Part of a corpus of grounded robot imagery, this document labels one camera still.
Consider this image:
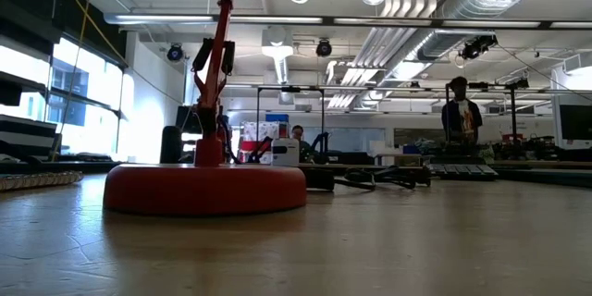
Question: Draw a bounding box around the yellow cable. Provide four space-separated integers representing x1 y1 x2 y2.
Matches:
49 0 97 163

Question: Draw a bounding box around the white box device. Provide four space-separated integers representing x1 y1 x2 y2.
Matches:
271 137 301 167

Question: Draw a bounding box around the red desk lamp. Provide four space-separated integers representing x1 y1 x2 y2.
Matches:
102 0 308 217

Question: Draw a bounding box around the person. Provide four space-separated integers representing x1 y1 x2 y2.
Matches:
440 76 484 145
290 124 312 156

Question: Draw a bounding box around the black monitor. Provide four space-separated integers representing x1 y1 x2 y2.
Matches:
557 104 592 150
175 105 204 135

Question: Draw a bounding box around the black background rig frame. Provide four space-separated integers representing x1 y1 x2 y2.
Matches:
256 85 325 166
444 80 531 158

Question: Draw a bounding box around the keyboard on far table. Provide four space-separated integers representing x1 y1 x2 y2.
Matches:
427 162 500 182

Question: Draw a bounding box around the black office chair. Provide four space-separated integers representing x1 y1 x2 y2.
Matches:
159 125 184 165

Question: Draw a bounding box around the long ceiling light bar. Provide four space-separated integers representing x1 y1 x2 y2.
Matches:
104 12 592 29

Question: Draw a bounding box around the black lamp power cord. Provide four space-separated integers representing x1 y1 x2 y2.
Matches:
216 115 432 193

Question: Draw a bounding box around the dark side desk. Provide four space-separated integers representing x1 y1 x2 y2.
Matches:
0 69 64 164

